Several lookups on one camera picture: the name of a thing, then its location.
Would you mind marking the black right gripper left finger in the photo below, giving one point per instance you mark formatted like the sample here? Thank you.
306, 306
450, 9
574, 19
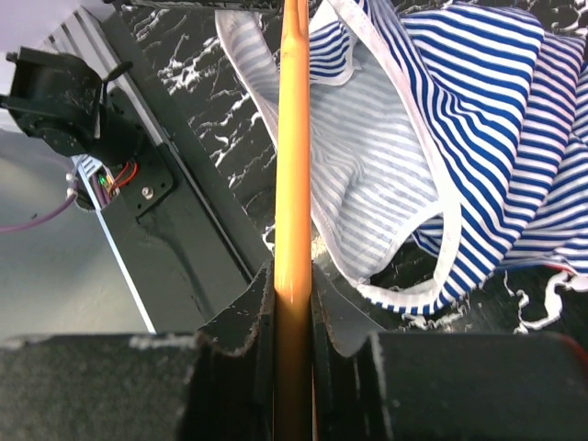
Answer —
230, 391

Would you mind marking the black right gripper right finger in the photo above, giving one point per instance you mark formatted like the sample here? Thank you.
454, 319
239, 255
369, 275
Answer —
348, 392

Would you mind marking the orange clothes hanger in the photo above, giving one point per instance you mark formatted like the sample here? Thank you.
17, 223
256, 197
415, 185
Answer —
292, 268

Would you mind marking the blue striped tank top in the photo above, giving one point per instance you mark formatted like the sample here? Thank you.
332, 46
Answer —
446, 144

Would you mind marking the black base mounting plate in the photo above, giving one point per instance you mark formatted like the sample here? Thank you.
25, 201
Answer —
196, 250

